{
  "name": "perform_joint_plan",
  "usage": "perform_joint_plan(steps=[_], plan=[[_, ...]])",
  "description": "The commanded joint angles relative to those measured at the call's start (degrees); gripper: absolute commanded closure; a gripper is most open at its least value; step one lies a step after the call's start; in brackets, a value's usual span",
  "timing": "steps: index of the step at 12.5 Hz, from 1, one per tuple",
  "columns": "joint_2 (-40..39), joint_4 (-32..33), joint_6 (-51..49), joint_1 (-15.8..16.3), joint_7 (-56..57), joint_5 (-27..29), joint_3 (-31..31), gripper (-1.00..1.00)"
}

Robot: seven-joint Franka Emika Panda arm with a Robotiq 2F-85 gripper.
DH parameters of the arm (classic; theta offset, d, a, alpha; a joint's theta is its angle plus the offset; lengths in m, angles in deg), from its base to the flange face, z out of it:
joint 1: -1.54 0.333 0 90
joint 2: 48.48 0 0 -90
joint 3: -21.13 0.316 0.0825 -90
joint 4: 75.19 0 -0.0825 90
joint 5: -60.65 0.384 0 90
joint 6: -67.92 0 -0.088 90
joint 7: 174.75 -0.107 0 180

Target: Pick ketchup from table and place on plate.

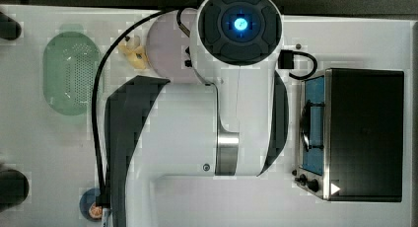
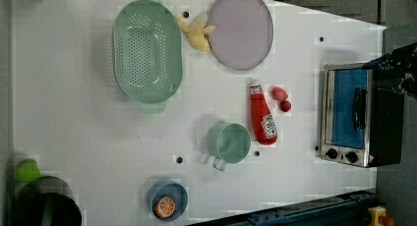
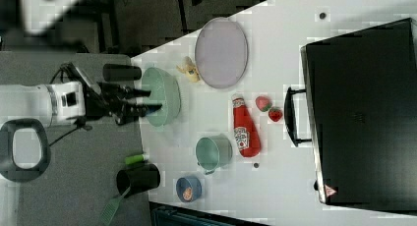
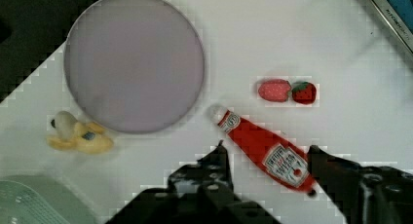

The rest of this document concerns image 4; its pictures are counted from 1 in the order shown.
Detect plush peeled banana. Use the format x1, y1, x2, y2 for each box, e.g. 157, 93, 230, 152
47, 111, 114, 154

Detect red plush strawberry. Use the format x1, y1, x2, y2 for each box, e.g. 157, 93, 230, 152
291, 82, 317, 105

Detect plush red ketchup bottle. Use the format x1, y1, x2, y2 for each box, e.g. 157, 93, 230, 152
207, 104, 317, 197

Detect pink plush strawberry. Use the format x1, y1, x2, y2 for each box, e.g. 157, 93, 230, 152
258, 79, 291, 102

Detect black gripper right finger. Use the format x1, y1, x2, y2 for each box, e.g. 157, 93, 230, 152
308, 145, 413, 224

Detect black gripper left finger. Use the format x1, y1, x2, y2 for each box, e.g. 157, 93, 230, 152
106, 142, 280, 224

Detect lilac round plate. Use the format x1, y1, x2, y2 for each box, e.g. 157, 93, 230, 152
63, 0, 206, 133

